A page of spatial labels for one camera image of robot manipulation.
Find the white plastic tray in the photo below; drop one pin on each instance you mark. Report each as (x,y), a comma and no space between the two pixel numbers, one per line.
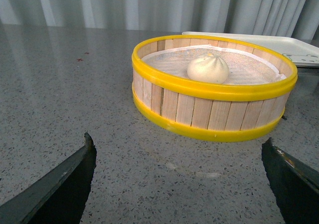
(301,53)

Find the white mesh steamer liner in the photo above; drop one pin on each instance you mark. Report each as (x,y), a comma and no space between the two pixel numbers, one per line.
(244,68)

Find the yellow rimmed bamboo steamer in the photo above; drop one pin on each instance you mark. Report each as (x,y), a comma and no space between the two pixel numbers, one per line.
(221,113)

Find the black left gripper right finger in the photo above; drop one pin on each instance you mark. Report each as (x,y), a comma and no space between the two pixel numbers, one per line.
(294,184)

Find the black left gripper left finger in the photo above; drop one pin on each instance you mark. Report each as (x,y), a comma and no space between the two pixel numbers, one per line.
(60,196)

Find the grey pleated curtain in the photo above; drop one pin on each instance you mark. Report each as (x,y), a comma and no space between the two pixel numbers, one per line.
(291,18)

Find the white steamed bun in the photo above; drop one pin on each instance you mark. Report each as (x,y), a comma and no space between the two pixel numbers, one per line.
(208,68)

